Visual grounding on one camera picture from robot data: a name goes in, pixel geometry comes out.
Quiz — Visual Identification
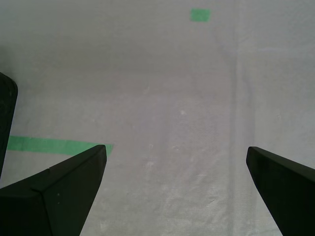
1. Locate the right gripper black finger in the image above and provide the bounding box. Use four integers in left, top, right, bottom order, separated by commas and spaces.
0, 145, 107, 236
246, 146, 315, 236

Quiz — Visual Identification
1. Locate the black perforated plastic basket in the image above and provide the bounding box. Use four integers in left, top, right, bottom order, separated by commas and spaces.
0, 72, 19, 178

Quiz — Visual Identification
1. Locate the long green tape strip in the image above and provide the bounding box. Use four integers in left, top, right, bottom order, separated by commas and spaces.
6, 136, 115, 156

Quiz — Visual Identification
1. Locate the white table cloth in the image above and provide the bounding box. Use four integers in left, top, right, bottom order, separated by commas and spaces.
0, 0, 315, 236

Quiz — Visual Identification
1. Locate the small green tape mark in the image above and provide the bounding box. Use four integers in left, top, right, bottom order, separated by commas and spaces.
190, 8, 212, 23

